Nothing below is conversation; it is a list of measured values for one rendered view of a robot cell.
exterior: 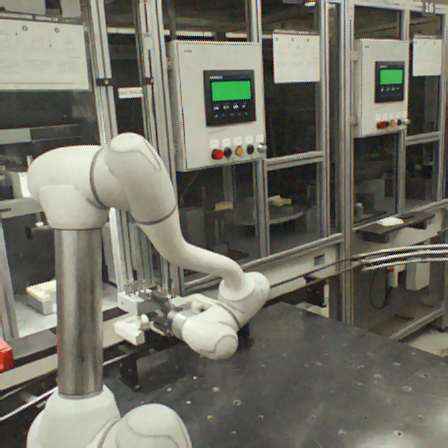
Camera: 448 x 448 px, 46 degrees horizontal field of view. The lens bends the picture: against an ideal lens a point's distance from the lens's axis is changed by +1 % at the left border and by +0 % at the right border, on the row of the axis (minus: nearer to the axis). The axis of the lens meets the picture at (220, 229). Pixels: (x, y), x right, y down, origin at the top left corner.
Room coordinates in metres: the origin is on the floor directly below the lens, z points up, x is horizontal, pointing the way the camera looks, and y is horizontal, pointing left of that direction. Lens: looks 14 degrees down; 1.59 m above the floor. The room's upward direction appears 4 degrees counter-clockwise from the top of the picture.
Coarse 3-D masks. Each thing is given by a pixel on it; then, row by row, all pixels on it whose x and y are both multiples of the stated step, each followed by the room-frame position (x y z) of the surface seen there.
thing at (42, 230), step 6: (36, 216) 1.79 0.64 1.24; (36, 222) 1.80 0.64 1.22; (42, 222) 1.84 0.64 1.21; (30, 228) 1.76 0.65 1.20; (36, 228) 1.76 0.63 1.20; (42, 228) 1.77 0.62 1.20; (48, 228) 1.79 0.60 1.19; (30, 234) 1.76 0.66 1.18; (36, 234) 1.76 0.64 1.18; (42, 234) 1.77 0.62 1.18; (48, 234) 1.79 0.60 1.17; (54, 234) 1.80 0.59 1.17; (36, 240) 1.76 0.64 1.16
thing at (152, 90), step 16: (144, 16) 1.88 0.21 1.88; (144, 32) 1.87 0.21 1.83; (144, 64) 1.86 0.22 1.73; (160, 128) 1.89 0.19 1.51; (160, 144) 1.88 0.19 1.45; (112, 256) 1.93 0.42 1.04; (112, 272) 1.94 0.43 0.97; (112, 352) 1.89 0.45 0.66; (144, 352) 1.97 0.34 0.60; (112, 368) 1.88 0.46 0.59; (16, 384) 1.65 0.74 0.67; (48, 384) 1.72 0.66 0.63; (16, 400) 1.65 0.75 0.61
